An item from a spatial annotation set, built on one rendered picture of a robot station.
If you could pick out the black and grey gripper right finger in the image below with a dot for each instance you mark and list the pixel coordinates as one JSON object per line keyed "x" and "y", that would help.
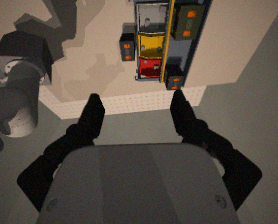
{"x": 241, "y": 174}

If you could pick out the red open bin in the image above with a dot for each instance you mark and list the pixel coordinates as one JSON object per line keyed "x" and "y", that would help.
{"x": 147, "y": 69}

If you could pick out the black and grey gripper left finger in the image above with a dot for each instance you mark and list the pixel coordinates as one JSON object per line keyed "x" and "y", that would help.
{"x": 36, "y": 179}

